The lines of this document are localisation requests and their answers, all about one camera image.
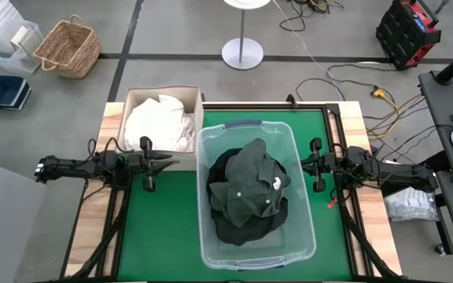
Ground clear plastic bag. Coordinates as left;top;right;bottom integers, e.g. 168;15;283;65
383;186;440;222

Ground green table mat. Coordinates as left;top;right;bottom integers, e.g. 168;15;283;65
116;108;353;282

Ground yellow extension cable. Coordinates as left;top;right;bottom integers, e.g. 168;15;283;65
367;92;424;141

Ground black fleece garment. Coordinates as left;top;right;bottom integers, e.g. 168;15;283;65
205;147;290;221

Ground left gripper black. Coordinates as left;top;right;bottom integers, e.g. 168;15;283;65
122;135;180;193

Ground small clear plastic container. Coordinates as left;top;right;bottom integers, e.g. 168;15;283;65
0;19;46;76

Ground black floor cables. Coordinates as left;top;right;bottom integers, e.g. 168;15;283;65
279;0;345;32

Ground dark green shirt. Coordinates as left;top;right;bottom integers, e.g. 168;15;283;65
209;138;292;228

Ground navy blue bin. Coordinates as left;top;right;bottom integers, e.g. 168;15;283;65
0;75;32;111

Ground wicker basket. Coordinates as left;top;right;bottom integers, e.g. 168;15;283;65
32;14;101;79

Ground black aluminium rig frame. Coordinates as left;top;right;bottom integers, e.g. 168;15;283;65
59;102;400;283

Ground clear plastic storage bin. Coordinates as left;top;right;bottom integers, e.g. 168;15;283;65
195;119;317;271

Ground white floor cable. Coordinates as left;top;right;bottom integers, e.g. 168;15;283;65
271;0;381;79

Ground grey round lamp stand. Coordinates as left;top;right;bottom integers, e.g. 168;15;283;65
221;9;265;71

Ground white round lamp head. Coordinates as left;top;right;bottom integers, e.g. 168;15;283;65
222;0;271;11

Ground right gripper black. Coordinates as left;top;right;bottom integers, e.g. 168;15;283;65
300;137;341;193

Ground red black tool box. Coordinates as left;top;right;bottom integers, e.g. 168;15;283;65
375;0;442;71

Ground dark grey garment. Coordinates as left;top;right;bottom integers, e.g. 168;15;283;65
210;196;289;247

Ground beige fabric box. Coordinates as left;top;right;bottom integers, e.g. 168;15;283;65
116;85;204;172

